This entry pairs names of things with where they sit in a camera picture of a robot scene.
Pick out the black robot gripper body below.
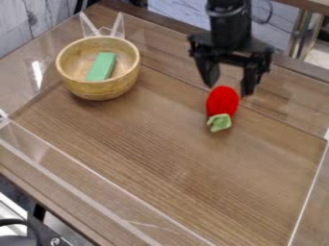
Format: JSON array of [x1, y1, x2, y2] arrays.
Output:
[[187, 8, 272, 72]]

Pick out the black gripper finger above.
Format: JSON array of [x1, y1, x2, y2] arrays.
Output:
[[195, 55, 219, 87], [240, 60, 267, 97]]

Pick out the red plush fruit green stem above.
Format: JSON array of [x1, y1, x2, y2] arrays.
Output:
[[206, 86, 239, 133]]

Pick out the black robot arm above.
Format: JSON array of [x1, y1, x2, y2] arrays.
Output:
[[187, 0, 274, 97]]

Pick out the metal table leg background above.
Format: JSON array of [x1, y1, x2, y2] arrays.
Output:
[[287, 10, 323, 61]]

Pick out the green rectangular block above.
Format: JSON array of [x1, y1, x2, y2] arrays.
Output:
[[85, 52, 116, 81]]

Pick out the light wooden bowl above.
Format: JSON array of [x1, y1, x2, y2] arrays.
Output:
[[54, 37, 140, 101]]

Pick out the clear acrylic tray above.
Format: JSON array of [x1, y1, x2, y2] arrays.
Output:
[[0, 17, 329, 246]]

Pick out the black metal table bracket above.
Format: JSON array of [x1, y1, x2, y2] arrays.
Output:
[[26, 204, 72, 246]]

